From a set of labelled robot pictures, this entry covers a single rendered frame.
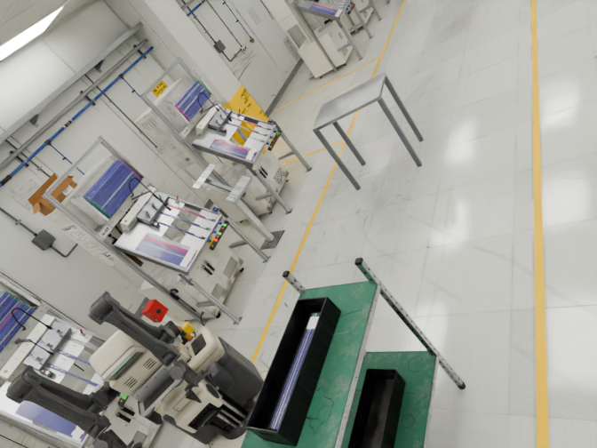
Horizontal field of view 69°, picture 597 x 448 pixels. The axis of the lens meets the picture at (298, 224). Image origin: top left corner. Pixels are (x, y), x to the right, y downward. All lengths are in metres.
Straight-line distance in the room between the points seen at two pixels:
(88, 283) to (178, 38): 3.52
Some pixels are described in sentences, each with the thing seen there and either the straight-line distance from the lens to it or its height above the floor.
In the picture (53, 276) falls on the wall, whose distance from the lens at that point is 5.46.
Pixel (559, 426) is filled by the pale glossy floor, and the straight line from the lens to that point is 2.45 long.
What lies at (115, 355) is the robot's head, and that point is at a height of 1.34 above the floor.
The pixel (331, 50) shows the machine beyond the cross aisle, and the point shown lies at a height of 0.35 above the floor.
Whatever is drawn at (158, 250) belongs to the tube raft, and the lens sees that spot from 4.01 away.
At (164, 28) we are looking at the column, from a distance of 6.80.
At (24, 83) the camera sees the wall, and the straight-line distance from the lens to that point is 6.01.
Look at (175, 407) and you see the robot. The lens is 2.57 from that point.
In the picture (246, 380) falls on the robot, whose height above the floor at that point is 0.44.
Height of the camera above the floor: 2.22
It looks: 29 degrees down
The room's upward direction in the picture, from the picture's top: 41 degrees counter-clockwise
